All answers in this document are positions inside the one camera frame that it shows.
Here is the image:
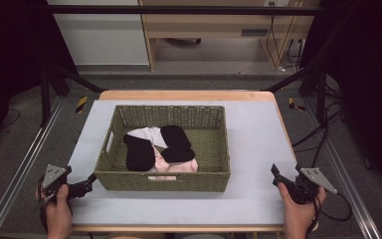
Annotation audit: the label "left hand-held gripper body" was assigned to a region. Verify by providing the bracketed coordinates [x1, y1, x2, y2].
[38, 163, 94, 202]

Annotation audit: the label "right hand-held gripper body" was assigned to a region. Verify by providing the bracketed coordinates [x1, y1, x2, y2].
[277, 164, 338, 205]

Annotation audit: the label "black sock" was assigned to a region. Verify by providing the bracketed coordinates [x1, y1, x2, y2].
[122, 133, 156, 172]
[159, 124, 196, 164]

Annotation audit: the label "white sock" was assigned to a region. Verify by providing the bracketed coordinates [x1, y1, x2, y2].
[126, 126, 169, 149]

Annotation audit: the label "green woven basket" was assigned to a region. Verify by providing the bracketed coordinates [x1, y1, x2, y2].
[94, 105, 232, 193]

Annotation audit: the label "pink sock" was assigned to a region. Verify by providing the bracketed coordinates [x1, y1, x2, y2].
[149, 145, 199, 174]

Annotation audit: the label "person's right hand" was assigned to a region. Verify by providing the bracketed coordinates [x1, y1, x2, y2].
[277, 182, 327, 239]

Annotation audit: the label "person's left hand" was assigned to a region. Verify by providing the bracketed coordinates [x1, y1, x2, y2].
[35, 183, 74, 239]

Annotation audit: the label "grey table mat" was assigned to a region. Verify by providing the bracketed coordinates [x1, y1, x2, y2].
[67, 100, 299, 228]

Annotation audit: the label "yellow black floor tape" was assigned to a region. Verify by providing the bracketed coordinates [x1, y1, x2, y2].
[287, 97, 307, 113]
[75, 96, 90, 115]

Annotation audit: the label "white cabinet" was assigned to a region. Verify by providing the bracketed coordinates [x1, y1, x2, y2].
[46, 0, 151, 67]

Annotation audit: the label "wooden desk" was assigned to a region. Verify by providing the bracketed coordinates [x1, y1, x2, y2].
[138, 0, 322, 72]

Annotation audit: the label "aluminium floor rail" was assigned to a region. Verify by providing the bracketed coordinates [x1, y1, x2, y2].
[0, 96, 66, 239]
[302, 98, 382, 239]

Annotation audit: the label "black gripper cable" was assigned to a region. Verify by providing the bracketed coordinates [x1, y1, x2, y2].
[306, 191, 354, 237]

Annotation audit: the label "black floor cables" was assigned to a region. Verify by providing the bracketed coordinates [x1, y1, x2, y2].
[290, 101, 346, 168]

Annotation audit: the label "black metal frame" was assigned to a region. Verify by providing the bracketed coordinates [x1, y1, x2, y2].
[39, 3, 346, 128]

